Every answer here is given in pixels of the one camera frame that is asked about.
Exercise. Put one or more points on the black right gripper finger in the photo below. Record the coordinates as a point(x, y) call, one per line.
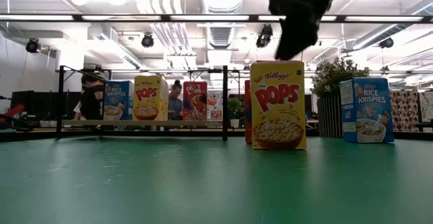
point(291, 46)

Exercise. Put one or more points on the yellow Corn Pops cereal box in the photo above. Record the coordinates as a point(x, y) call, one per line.
point(277, 105)
point(149, 99)

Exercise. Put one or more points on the red Froot Loops cereal box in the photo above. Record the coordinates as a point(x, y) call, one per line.
point(248, 115)
point(194, 99)

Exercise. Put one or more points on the blue Rice Krispies cereal box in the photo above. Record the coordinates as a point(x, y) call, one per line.
point(367, 112)
point(118, 99)

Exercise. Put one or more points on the black ceiling spotlight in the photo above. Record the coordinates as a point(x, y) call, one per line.
point(147, 40)
point(264, 36)
point(386, 43)
point(32, 45)

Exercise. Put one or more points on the potted plant in striped pot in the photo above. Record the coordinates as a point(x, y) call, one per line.
point(329, 78)

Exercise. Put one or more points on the small plant in white pot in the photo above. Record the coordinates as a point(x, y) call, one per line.
point(234, 105)

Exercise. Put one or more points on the person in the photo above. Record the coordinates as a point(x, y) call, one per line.
point(175, 100)
point(91, 105)

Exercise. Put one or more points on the green table mat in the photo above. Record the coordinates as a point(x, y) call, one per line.
point(203, 183)

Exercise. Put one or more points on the black cabinet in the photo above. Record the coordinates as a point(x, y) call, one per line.
point(40, 104)

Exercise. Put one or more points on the silver ventilation duct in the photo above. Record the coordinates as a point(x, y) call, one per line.
point(221, 34)

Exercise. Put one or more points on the wooden shelf with black frame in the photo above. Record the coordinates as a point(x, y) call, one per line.
point(225, 109)

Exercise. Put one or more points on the black ceiling light rail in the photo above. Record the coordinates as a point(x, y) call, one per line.
point(165, 17)

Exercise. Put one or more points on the black aluminium table frame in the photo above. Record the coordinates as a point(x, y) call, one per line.
point(169, 133)

